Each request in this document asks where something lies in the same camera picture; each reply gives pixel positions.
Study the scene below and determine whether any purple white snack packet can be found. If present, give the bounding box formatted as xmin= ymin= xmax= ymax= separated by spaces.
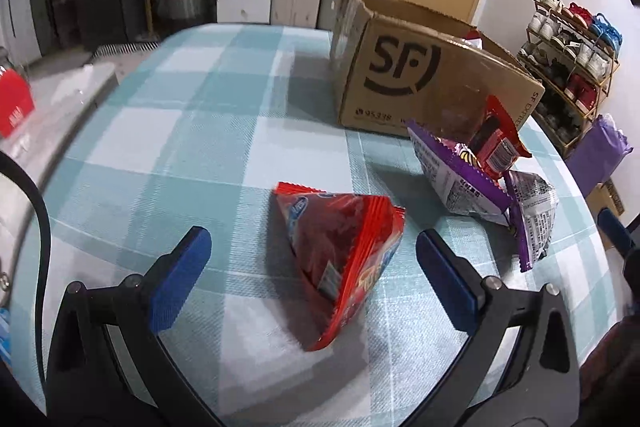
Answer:
xmin=505 ymin=169 xmax=560 ymax=274
xmin=406 ymin=119 xmax=513 ymax=225

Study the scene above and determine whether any patterned floor rug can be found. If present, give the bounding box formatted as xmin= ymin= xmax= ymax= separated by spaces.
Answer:
xmin=92 ymin=41 xmax=161 ymax=55

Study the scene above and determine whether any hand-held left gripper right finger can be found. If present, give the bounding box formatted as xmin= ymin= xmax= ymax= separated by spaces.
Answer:
xmin=415 ymin=228 xmax=583 ymax=427

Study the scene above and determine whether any wooden shoe rack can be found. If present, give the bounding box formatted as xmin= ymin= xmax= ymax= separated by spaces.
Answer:
xmin=515 ymin=2 xmax=621 ymax=158

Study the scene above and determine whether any brown cardboard box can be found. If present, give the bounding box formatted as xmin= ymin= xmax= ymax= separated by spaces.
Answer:
xmin=329 ymin=0 xmax=546 ymax=138

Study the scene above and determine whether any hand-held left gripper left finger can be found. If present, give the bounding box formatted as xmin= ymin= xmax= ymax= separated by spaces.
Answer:
xmin=44 ymin=226 xmax=223 ymax=427

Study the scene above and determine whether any black cable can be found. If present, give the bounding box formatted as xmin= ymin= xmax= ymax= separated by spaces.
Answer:
xmin=0 ymin=152 xmax=52 ymax=313

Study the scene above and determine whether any purple bag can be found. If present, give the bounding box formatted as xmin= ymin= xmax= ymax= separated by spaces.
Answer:
xmin=565 ymin=114 xmax=633 ymax=198

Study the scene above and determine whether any red box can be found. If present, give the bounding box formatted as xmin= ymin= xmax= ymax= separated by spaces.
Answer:
xmin=0 ymin=68 xmax=36 ymax=138

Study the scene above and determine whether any printed cardboard box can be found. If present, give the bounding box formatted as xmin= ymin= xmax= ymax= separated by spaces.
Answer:
xmin=585 ymin=179 xmax=628 ymax=253

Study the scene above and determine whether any person's right hand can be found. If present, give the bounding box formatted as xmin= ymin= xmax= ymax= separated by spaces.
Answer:
xmin=580 ymin=317 xmax=640 ymax=408

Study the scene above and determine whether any large red snack packet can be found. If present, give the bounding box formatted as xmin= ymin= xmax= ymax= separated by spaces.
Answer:
xmin=272 ymin=181 xmax=407 ymax=353

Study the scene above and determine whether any small red cookie packet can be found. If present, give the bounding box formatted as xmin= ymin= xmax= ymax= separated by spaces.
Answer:
xmin=470 ymin=96 xmax=532 ymax=180

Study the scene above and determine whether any white grey appliance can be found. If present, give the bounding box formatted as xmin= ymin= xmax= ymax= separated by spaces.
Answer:
xmin=0 ymin=62 xmax=121 ymax=268

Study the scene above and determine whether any light blue tissue pack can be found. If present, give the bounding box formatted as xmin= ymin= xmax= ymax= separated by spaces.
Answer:
xmin=0 ymin=307 xmax=13 ymax=358

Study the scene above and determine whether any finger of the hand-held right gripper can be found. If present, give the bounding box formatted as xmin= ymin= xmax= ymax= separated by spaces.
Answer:
xmin=597 ymin=208 xmax=638 ymax=258

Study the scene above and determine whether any shoe rack with shoes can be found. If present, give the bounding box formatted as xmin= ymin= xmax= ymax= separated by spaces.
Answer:
xmin=517 ymin=0 xmax=623 ymax=142

